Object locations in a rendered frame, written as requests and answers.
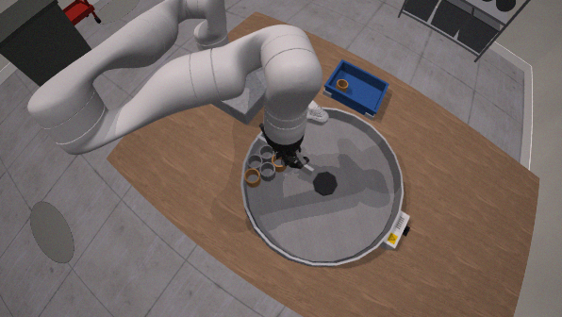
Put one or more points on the grey metal ring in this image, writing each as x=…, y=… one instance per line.
x=254, y=157
x=266, y=148
x=267, y=165

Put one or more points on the blue open crate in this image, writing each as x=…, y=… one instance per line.
x=363, y=89

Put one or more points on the bronze bushing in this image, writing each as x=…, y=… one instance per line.
x=278, y=168
x=252, y=171
x=342, y=85

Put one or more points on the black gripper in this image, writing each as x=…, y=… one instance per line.
x=291, y=158

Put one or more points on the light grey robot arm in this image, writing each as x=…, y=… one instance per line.
x=71, y=112

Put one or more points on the grey round turntable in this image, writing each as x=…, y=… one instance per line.
x=354, y=195

